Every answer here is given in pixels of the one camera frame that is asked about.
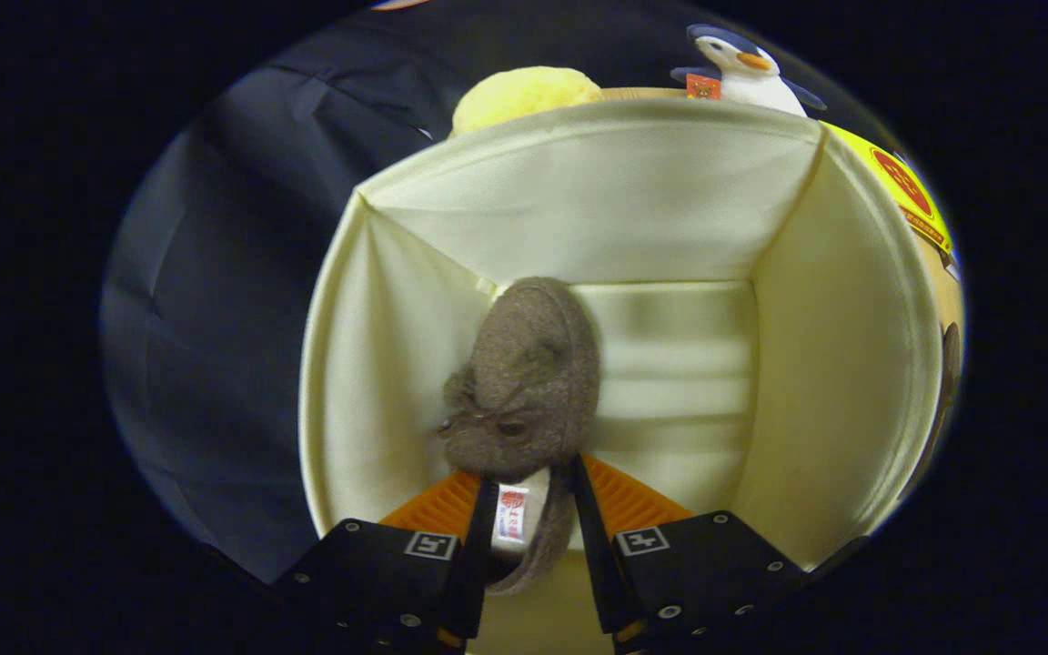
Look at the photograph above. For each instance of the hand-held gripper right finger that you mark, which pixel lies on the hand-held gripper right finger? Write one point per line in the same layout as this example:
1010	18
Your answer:
592	546

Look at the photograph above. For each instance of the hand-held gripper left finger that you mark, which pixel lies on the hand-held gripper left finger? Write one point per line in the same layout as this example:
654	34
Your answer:
472	573

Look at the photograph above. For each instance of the brown shoe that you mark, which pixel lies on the brown shoe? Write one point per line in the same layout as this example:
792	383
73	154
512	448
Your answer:
950	364
533	364

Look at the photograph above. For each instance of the beige fabric storage box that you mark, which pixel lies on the beige fabric storage box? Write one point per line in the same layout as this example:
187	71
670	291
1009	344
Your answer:
579	209

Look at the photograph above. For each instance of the black backdrop cloth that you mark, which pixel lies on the black backdrop cloth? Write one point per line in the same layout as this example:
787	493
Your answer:
215	318

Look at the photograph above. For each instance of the yellow bun plush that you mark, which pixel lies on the yellow bun plush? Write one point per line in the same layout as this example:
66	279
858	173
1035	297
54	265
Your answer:
524	95

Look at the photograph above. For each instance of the yellow book with red circle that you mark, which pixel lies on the yellow book with red circle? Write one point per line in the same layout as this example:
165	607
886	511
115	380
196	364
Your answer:
906	186

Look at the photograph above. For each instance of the penguin plush toy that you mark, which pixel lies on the penguin plush toy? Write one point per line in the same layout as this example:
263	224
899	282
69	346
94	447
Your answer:
751	86

